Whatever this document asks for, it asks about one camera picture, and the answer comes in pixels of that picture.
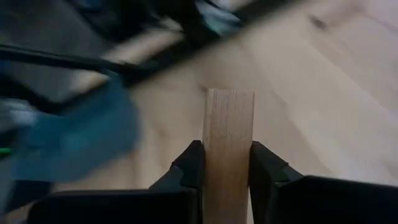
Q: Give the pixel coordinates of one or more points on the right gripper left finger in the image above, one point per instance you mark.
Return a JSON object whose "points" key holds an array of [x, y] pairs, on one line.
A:
{"points": [[183, 177]]}

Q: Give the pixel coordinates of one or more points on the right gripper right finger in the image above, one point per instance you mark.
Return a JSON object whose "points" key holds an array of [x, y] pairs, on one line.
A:
{"points": [[267, 174]]}

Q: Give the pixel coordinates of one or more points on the natural wooden block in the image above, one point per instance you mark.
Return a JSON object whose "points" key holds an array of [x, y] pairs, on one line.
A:
{"points": [[228, 140]]}

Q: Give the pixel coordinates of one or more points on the teal plastic bin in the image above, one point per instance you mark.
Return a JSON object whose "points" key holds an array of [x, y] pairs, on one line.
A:
{"points": [[77, 140]]}

